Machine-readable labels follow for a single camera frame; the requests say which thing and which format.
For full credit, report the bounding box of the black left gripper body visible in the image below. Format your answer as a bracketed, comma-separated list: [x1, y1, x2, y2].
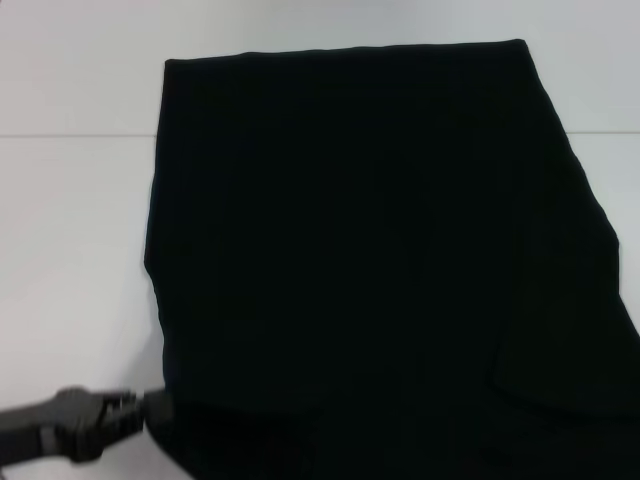
[0, 385, 109, 469]

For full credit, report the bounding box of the black shirt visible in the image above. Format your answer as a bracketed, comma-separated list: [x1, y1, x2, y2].
[143, 38, 640, 480]

